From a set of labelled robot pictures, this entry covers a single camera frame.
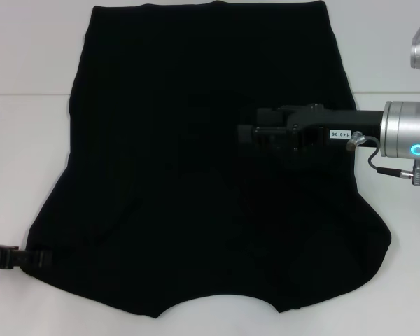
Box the black shirt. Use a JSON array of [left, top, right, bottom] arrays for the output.
[[19, 0, 393, 312]]

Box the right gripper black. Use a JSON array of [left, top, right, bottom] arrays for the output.
[[236, 103, 386, 166]]

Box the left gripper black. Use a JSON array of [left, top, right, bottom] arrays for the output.
[[0, 243, 54, 272]]

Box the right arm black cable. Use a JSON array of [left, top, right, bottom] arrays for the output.
[[347, 130, 420, 187]]

